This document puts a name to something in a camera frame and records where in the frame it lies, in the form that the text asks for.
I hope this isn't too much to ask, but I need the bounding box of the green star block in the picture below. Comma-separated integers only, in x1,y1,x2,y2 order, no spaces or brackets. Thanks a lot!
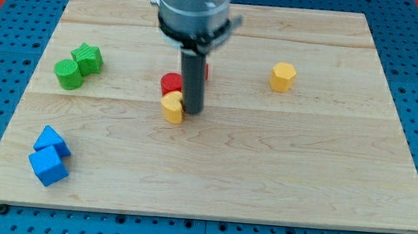
71,42,104,76

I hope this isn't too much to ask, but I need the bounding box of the green circle block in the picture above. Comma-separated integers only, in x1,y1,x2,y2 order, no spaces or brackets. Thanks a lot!
54,59,83,90

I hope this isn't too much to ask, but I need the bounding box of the blue triangle block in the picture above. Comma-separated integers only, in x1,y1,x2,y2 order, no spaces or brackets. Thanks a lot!
34,125,71,157

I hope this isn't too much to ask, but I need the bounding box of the red block behind rod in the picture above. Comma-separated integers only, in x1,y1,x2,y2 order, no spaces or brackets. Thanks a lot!
205,63,209,81

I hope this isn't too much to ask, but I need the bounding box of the light wooden board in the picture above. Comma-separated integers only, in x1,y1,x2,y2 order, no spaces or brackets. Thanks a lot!
0,0,418,234

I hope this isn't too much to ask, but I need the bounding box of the yellow heart block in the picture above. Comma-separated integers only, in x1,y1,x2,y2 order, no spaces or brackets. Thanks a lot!
161,91,184,124

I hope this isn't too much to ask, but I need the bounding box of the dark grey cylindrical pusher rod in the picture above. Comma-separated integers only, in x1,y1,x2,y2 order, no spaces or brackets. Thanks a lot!
180,53,206,115

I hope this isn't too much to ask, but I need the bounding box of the yellow hexagon block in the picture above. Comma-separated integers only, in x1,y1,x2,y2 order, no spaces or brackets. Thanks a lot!
269,62,297,93

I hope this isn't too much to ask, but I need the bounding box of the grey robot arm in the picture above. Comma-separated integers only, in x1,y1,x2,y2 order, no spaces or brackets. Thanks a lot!
151,0,243,115

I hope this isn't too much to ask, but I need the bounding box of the blue cube block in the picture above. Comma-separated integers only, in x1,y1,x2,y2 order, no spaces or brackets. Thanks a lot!
28,145,69,186

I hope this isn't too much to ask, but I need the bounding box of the red circle block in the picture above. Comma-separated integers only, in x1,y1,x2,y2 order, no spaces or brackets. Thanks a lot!
160,72,183,95

